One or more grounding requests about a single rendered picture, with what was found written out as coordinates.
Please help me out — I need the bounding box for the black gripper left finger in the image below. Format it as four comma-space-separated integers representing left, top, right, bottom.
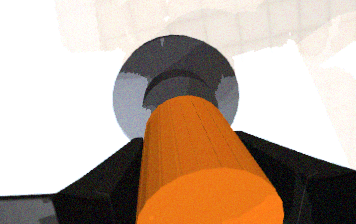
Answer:
0, 137, 144, 224

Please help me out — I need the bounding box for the orange knob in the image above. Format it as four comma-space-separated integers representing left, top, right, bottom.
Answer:
136, 95, 284, 224

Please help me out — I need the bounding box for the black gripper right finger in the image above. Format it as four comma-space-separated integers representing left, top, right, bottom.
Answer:
235, 131, 356, 224

